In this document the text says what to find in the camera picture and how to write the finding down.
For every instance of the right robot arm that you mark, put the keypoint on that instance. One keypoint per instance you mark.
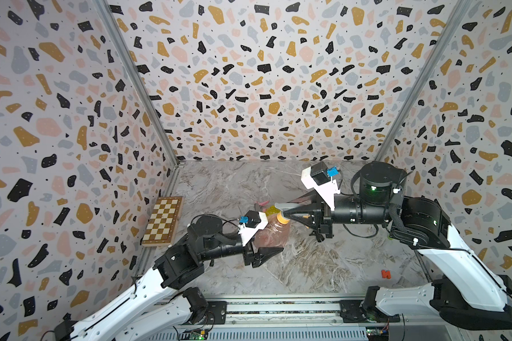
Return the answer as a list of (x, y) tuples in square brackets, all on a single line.
[(468, 295)]

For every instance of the wooden chess board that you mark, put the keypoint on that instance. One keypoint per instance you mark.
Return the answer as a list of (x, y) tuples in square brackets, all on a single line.
[(163, 223)]

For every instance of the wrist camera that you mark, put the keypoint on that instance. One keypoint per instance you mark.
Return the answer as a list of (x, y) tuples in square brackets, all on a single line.
[(250, 224), (320, 178)]

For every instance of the pink transparent spray bottle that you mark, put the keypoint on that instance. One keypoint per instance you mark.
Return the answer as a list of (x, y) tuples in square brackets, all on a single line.
[(275, 232)]

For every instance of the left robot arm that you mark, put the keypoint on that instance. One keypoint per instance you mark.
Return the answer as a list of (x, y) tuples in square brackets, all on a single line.
[(161, 298)]

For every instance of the aluminium frame post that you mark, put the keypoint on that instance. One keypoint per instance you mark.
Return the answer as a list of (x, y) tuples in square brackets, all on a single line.
[(103, 9), (458, 12)]

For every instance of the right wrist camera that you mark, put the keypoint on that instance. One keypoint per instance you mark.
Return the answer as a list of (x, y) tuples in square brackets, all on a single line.
[(320, 178)]

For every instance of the aluminium frame post left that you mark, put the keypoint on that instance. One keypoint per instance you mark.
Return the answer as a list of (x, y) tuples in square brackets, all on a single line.
[(103, 9)]

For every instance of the grey yellow spray nozzle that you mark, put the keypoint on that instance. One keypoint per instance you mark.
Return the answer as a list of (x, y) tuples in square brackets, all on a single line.
[(281, 213)]

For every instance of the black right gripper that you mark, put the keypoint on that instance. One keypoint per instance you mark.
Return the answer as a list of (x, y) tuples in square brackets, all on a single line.
[(318, 218)]

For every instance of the small red block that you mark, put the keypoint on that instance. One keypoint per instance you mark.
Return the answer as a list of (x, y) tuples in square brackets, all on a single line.
[(386, 274)]

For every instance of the aluminium frame post right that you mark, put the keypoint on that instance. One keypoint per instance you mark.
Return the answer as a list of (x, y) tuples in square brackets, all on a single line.
[(458, 12)]

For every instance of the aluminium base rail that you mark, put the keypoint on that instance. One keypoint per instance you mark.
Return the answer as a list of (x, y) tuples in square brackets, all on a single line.
[(301, 317)]

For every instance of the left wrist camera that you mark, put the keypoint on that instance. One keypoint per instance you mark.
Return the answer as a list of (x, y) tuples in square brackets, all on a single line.
[(250, 224)]

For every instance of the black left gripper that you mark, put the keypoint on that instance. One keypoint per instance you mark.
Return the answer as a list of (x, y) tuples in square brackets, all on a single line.
[(247, 251)]

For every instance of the grey pink spray nozzle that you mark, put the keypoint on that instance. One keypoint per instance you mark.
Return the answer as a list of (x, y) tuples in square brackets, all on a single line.
[(262, 206)]

